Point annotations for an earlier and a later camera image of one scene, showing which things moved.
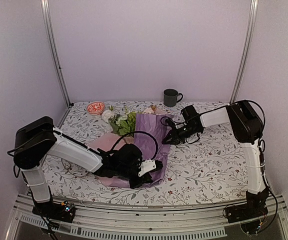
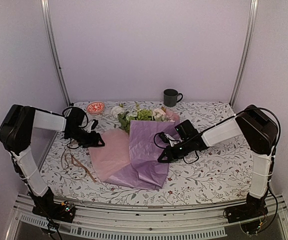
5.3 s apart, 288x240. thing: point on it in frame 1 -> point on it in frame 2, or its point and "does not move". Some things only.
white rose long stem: [109, 116] -> [117, 112]
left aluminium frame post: [45, 5] does not move
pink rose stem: [152, 110] -> [162, 114]
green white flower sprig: [123, 123] -> [138, 114]
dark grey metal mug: [170, 97] does not move
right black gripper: [173, 133] -> [170, 158]
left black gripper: [145, 178] -> [94, 141]
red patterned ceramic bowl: [95, 108] does not move
